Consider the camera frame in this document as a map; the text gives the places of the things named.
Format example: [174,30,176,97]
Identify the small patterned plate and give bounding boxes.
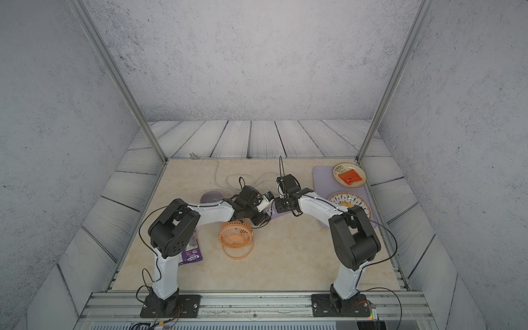
[332,162,367,188]

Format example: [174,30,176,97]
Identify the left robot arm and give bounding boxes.
[147,186,275,303]

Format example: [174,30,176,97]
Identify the aluminium front rail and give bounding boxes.
[75,290,437,329]

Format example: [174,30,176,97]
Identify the large patterned plate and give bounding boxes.
[329,192,372,219]

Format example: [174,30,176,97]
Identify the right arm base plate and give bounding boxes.
[311,294,372,318]

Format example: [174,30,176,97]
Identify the red food piece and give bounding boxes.
[338,169,363,186]

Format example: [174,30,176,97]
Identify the purple snack packet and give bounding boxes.
[179,231,203,265]

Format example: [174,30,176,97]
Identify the white power strip cable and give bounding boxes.
[189,153,290,195]

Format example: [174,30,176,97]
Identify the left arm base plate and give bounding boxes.
[140,294,202,319]

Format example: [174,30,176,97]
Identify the lavender placemat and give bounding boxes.
[312,166,378,227]

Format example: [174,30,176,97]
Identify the orange desk fan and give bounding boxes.
[218,218,255,260]

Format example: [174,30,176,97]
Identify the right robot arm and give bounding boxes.
[274,174,382,314]

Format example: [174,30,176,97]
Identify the purple power strip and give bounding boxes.
[266,206,290,219]

